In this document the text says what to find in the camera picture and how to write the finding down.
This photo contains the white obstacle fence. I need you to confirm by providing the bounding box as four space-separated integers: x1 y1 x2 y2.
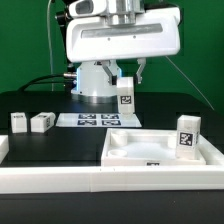
0 143 224 194

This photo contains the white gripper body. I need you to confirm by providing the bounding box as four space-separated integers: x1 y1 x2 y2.
66 7 181 62

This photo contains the white square tabletop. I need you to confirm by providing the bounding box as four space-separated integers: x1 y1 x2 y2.
100 128 224 168

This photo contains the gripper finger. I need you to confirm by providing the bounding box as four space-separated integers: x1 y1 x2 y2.
102 60 117 85
134 58 146 84

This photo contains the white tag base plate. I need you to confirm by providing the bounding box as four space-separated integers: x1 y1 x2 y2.
56 113 141 127

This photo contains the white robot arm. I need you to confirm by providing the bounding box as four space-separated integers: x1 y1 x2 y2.
57 0 181 103

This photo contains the grey thin cable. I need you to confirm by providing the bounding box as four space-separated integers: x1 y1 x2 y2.
165 55 215 111

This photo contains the black cable bundle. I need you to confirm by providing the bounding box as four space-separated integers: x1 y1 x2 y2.
18 73 78 93

